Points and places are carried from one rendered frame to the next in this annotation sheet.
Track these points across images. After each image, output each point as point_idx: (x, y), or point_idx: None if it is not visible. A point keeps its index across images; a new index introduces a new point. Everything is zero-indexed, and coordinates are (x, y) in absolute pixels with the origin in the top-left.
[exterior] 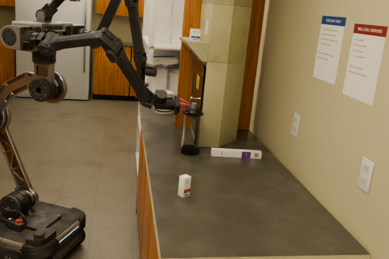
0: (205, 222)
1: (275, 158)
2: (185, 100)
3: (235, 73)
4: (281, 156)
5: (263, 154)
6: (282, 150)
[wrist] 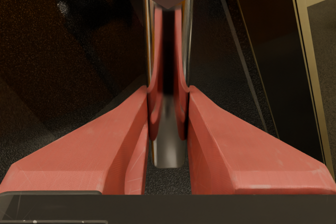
0: None
1: None
2: (115, 115)
3: None
4: None
5: (311, 21)
6: None
